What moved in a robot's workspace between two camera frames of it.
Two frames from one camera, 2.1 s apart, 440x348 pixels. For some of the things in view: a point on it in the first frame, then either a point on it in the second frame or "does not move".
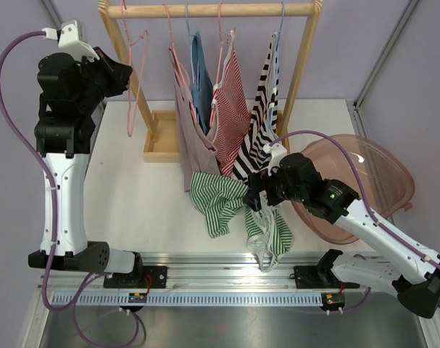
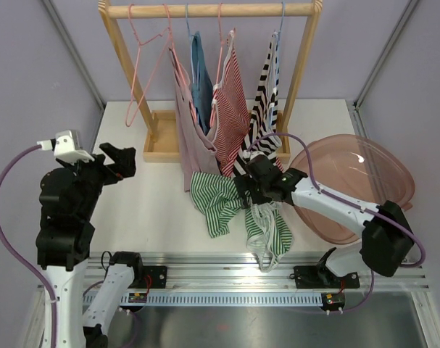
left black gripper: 117,73 → 124,167
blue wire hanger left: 191,35 does not move
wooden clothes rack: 160,130 does not move
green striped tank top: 220,198 does not move
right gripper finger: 253,201 → 240,182
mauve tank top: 197,154 does not move
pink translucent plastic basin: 388,180 does not move
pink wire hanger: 145,35 → 128,117
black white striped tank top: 262,126 does not move
